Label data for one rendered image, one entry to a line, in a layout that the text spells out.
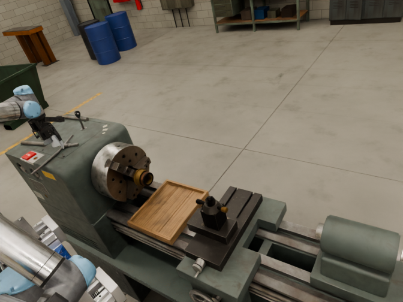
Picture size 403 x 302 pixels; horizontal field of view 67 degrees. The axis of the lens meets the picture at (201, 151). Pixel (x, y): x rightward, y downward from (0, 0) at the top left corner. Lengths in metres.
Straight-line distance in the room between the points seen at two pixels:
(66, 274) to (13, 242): 0.13
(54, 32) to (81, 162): 11.27
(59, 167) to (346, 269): 1.36
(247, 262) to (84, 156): 0.98
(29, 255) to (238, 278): 0.80
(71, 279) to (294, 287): 0.87
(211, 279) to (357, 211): 1.73
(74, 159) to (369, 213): 2.21
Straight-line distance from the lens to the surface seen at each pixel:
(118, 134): 1.82
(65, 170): 1.67
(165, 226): 1.61
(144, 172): 1.60
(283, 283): 1.36
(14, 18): 12.26
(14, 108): 1.48
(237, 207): 1.48
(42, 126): 1.73
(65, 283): 0.78
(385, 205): 2.88
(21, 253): 0.78
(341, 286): 1.30
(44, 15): 12.73
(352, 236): 1.16
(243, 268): 1.33
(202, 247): 1.36
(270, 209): 1.51
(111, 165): 1.61
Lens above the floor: 2.04
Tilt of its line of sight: 35 degrees down
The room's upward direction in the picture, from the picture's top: 15 degrees counter-clockwise
